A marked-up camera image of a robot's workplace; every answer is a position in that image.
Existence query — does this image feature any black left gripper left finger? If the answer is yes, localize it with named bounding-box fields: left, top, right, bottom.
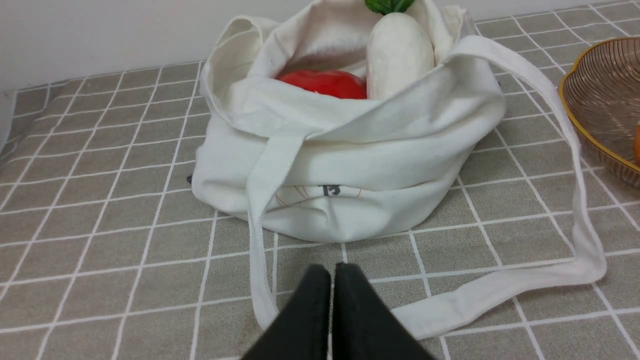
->
left=242, top=264, right=331, bottom=360

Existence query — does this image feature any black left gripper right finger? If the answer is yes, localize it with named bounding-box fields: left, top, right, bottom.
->
left=332, top=262, right=434, bottom=360

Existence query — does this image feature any white daikon radish with leaves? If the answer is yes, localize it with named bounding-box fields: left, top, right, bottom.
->
left=365, top=0, right=435, bottom=100

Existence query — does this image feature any white canvas tote bag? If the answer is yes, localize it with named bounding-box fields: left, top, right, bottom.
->
left=192, top=0, right=607, bottom=340

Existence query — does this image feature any grey checked tablecloth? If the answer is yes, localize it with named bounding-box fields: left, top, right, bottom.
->
left=1, top=0, right=639, bottom=360

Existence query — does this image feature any red tomato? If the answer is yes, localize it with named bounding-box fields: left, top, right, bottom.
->
left=278, top=69, right=368, bottom=100

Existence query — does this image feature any orange potato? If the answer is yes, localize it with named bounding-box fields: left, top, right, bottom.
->
left=633, top=123, right=640, bottom=166

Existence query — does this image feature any brown glass bowl gold rim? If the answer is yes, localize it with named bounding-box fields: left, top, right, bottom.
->
left=558, top=36, right=640, bottom=189

